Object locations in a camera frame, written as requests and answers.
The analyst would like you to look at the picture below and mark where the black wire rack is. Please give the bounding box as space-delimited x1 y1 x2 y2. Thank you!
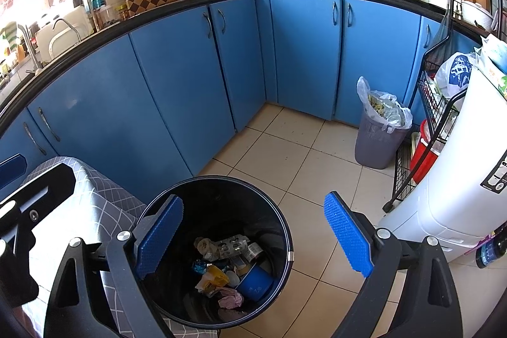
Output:
382 0 504 214

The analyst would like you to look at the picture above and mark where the teal snack wrapper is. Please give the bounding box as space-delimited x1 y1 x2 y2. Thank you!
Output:
193 259 216 275

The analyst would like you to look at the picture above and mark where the silver blister pack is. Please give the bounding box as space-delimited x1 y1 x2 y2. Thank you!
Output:
214 234 251 257

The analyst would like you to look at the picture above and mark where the black round trash bin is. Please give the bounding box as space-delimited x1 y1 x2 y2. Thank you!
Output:
137 175 294 331

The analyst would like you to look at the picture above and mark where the tall steel faucet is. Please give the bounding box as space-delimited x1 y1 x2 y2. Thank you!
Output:
16 23 44 71

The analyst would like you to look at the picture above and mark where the white wrapper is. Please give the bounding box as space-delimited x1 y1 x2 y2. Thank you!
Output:
194 237 220 261

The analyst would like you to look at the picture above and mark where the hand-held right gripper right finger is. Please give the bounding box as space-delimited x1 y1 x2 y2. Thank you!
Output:
324 191 463 338

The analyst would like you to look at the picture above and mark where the pink paper wrapper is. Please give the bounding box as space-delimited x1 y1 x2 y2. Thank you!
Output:
217 286 244 310

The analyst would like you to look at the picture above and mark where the green striped towel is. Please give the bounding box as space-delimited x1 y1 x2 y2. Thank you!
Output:
0 23 18 46

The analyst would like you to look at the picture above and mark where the white bin bag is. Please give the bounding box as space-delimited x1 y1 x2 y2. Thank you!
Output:
356 76 413 135

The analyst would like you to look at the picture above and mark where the blue paper cup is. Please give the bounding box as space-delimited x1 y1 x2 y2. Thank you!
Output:
237 265 274 301

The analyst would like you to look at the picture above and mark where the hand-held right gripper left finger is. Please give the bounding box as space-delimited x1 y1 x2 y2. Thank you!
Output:
44 194 185 338

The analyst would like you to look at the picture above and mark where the blue kitchen cabinet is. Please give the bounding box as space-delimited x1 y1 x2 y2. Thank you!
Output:
0 0 482 204

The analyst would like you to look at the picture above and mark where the grey waste basket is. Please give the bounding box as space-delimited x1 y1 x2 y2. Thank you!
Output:
354 108 413 170

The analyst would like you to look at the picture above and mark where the green white packet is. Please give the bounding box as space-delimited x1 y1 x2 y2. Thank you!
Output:
475 34 507 101

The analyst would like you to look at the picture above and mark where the yellow snack packet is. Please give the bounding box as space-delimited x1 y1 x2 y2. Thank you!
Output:
196 265 230 297

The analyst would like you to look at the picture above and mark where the checked blue-grey tablecloth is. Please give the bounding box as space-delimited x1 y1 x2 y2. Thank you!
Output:
18 156 177 338

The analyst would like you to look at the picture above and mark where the dark glass bottle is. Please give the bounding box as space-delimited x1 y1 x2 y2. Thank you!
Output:
474 231 507 269

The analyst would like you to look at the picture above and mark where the small curved faucet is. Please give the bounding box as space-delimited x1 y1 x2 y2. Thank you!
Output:
48 18 82 57

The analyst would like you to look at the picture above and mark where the white rounded appliance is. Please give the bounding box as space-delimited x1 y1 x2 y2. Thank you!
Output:
376 73 507 263

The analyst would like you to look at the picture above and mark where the curved metal cabinet handle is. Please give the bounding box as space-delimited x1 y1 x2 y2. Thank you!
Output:
23 122 47 156
37 107 61 143

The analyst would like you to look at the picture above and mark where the white rice cooker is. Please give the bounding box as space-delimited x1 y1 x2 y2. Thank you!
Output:
461 0 497 32

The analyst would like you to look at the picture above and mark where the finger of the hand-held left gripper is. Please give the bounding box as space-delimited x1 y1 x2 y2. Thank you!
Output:
0 155 28 190
0 163 77 228

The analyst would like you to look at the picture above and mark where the white bag with blue print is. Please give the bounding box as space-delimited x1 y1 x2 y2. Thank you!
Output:
433 52 480 101

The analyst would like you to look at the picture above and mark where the white dish drainer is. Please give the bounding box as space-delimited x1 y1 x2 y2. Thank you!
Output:
35 7 93 59

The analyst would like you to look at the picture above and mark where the red plastic container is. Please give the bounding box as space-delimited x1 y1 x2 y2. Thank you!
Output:
410 119 440 184

